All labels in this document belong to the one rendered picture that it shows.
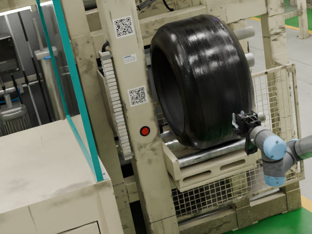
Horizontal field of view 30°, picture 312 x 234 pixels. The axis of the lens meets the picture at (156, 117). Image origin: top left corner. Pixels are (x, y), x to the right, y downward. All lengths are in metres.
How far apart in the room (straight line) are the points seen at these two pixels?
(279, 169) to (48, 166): 0.80
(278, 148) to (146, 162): 0.68
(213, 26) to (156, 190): 0.75
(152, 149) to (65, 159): 0.68
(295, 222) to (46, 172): 2.07
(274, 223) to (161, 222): 1.11
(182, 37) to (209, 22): 0.14
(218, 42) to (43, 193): 0.98
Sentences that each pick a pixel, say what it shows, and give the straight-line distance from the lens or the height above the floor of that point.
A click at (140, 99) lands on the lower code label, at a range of 2.36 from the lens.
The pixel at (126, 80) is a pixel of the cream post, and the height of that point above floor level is 1.30.
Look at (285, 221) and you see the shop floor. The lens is 3.59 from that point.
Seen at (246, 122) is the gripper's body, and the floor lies 1.13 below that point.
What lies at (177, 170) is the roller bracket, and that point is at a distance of 2.41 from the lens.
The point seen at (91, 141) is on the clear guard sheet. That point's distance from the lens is 1.62.
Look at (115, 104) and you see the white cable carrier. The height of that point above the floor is 1.21.
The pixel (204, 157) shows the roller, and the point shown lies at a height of 0.90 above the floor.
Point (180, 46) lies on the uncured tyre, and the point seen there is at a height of 1.40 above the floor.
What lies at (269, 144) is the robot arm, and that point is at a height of 1.13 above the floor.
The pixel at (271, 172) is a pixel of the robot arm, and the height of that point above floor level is 1.01.
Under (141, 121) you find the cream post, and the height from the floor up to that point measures 1.11.
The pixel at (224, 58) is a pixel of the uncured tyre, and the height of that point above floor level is 1.33.
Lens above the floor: 2.07
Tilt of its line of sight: 23 degrees down
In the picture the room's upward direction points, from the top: 11 degrees counter-clockwise
